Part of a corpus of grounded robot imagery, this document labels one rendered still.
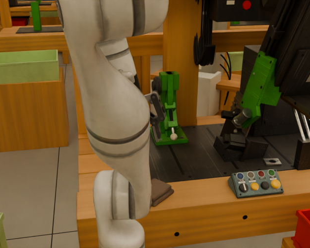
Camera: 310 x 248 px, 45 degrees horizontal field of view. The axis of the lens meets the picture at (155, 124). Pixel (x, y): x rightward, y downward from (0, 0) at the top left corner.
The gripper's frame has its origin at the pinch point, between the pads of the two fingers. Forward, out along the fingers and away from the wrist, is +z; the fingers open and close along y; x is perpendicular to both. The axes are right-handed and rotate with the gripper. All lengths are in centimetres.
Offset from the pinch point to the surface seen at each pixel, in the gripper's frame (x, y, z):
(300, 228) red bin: -20, -34, 44
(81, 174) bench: -40, 33, 27
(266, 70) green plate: -56, -34, 7
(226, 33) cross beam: -99, -24, 1
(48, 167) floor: -184, 130, 95
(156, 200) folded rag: -22.8, 5.3, 30.4
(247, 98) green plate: -61, -27, 18
